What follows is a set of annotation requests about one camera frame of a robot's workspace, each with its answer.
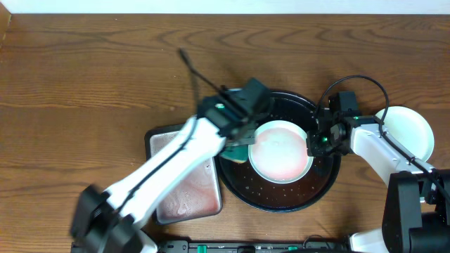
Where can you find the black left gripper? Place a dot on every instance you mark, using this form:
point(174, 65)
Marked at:
point(240, 139)

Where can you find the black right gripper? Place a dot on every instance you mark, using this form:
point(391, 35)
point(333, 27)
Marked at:
point(314, 149)

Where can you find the green yellow sponge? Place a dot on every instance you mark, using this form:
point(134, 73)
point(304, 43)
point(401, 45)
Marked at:
point(237, 154)

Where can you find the pale green plate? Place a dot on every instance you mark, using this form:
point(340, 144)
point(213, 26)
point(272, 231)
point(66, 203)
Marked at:
point(279, 154)
point(411, 130)

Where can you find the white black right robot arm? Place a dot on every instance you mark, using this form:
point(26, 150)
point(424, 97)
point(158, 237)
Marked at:
point(416, 213)

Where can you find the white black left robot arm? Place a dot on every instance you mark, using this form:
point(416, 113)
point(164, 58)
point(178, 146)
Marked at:
point(112, 220)

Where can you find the rectangular black soapy water tray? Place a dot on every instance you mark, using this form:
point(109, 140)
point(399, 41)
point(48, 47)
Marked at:
point(197, 196)

